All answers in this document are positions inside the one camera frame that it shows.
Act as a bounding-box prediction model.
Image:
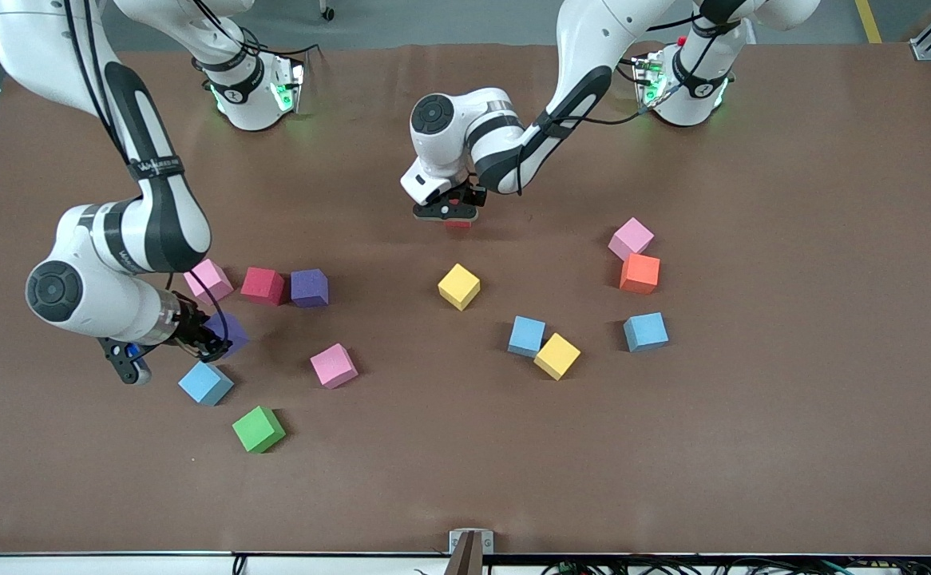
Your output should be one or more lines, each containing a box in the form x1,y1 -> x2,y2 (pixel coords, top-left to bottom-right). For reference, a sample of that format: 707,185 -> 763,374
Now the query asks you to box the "brown table mat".
0,42 -> 931,557

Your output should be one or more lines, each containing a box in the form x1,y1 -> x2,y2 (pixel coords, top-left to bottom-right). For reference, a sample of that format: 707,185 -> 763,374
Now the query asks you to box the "pink foam block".
184,258 -> 235,307
608,216 -> 656,262
310,343 -> 359,390

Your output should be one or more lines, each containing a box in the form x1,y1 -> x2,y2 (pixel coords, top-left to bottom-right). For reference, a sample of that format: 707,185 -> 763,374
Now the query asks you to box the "purple foam block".
290,268 -> 330,308
206,311 -> 250,359

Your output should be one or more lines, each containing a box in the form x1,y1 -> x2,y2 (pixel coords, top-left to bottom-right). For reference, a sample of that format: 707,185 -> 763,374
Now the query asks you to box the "green foam block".
232,405 -> 287,454

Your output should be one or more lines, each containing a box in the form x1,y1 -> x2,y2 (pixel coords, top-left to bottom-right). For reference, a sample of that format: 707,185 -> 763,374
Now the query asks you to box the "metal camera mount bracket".
448,529 -> 495,575

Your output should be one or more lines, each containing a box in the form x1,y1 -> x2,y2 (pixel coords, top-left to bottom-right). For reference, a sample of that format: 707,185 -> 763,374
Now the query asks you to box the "orange foam block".
620,254 -> 661,295

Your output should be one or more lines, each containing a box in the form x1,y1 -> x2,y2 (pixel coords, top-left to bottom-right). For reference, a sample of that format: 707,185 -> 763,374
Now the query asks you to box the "yellow foam block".
533,332 -> 582,382
438,263 -> 482,311

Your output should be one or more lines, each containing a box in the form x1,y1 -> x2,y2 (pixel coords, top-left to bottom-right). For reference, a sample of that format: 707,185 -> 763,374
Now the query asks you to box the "blue foam block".
507,315 -> 547,358
623,311 -> 670,353
177,359 -> 235,406

